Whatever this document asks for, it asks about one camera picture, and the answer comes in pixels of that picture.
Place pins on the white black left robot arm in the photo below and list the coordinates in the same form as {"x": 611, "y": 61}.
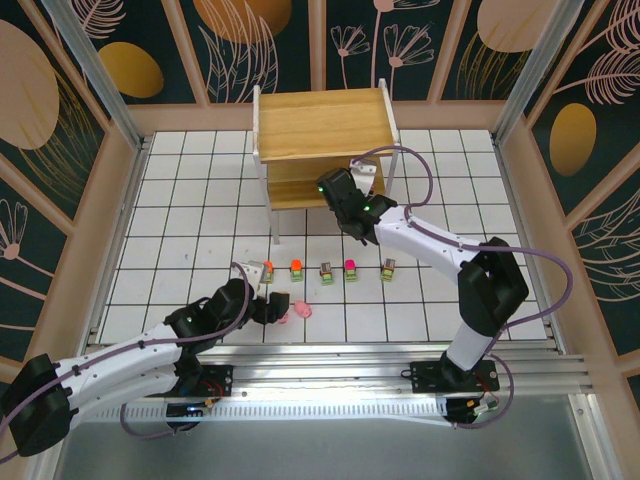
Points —
{"x": 115, "y": 352}

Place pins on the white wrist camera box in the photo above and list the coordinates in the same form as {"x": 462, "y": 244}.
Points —
{"x": 255, "y": 274}
{"x": 363, "y": 175}

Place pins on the orange-top green toy truck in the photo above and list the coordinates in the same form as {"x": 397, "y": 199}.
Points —
{"x": 269, "y": 267}
{"x": 296, "y": 265}

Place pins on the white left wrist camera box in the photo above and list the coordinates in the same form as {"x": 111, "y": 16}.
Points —
{"x": 255, "y": 274}

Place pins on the aluminium frame post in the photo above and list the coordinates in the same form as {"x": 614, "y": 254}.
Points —
{"x": 530, "y": 65}
{"x": 100, "y": 75}

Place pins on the aluminium side rail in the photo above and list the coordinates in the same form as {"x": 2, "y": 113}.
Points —
{"x": 526, "y": 240}
{"x": 120, "y": 235}

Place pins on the box-back green toy truck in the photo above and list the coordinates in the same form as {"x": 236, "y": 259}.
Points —
{"x": 388, "y": 270}
{"x": 326, "y": 272}

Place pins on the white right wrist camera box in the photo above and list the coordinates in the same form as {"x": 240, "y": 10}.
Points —
{"x": 363, "y": 175}

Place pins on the pink-top green toy truck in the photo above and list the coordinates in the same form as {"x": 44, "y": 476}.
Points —
{"x": 351, "y": 263}

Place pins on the wooden two-tier shelf white legs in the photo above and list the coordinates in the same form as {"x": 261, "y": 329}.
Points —
{"x": 320, "y": 120}

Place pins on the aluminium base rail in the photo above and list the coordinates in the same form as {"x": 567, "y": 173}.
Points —
{"x": 325, "y": 380}

